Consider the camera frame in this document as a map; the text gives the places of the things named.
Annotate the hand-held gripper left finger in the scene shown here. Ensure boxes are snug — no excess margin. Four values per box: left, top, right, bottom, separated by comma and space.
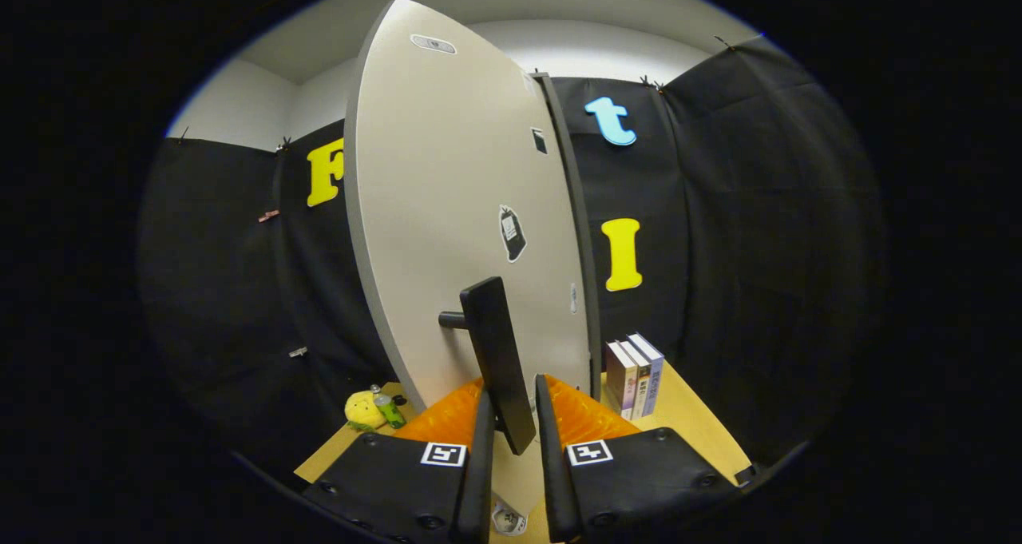
302, 378, 496, 544

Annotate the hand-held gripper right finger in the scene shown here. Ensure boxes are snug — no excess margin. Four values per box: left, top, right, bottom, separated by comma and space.
533, 374, 743, 544

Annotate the white canvas shoe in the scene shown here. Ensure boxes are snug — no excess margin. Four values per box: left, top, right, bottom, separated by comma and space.
489, 498, 529, 537

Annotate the black door handle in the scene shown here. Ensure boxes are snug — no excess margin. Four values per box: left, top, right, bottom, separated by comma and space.
438, 276, 537, 455

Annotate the grey shoe cabinet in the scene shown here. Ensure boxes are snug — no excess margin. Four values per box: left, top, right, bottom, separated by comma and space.
531, 71, 604, 401

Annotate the beige shoe cabinet door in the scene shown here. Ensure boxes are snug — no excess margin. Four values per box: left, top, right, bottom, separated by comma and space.
343, 0, 596, 521

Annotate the green drink bottle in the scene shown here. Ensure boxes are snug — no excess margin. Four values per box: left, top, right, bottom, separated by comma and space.
370, 384, 407, 430

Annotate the white book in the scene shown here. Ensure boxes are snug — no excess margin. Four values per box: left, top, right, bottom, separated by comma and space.
619, 338, 652, 419

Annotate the yellow pineapple plush toy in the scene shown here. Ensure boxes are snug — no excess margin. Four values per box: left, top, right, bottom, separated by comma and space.
344, 391, 390, 433

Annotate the black backdrop cloth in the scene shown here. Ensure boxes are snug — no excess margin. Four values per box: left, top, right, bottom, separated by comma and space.
136, 37, 887, 481

